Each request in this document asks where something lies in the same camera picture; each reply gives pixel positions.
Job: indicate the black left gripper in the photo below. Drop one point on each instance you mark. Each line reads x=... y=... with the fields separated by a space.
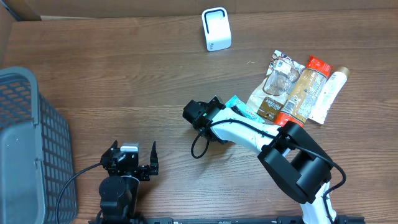
x=146 y=172

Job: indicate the teal snack packet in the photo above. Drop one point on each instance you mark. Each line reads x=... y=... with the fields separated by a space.
x=242 y=109

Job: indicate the brown white nut pouch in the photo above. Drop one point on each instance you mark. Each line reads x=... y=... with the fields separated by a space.
x=270 y=96

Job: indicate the grey plastic basket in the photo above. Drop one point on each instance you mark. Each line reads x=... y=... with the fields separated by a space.
x=36 y=154

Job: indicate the orange spaghetti packet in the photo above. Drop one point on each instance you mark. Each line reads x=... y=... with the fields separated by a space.
x=303 y=97

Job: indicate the white cream tube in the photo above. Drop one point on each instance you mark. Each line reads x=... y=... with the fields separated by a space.
x=328 y=94

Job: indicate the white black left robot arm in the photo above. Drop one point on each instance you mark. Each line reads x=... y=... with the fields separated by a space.
x=119 y=191

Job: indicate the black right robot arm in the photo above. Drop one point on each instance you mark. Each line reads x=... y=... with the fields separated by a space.
x=296 y=163

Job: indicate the white barcode scanner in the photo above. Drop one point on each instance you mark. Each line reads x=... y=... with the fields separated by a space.
x=216 y=29

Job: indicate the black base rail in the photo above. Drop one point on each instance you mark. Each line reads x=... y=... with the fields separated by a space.
x=343 y=219

